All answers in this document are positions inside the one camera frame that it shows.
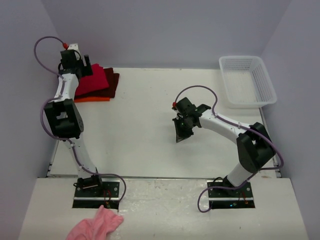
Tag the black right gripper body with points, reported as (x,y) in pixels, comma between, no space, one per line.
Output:
(185,118)

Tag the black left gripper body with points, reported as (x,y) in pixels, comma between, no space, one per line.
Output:
(79,64)

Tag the red t-shirt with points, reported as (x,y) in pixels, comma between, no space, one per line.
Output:
(91,83)

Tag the dark maroon t-shirt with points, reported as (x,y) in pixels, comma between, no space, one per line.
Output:
(110,92)

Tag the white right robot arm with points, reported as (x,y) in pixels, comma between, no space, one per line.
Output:
(170,123)

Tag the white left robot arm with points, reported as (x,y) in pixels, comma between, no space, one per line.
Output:
(65,121)

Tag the orange folded t-shirt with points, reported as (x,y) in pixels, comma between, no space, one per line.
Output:
(92,99)

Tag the white plastic basket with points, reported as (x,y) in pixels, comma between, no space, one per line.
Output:
(247,82)

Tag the pink cloth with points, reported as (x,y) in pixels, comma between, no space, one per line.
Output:
(104,222)

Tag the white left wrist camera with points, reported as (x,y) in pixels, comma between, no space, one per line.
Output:
(75,48)

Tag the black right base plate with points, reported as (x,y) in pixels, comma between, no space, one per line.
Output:
(236,199)

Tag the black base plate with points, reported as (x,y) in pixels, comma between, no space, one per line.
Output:
(93,192)
(236,199)

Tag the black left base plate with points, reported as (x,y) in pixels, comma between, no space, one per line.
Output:
(93,192)

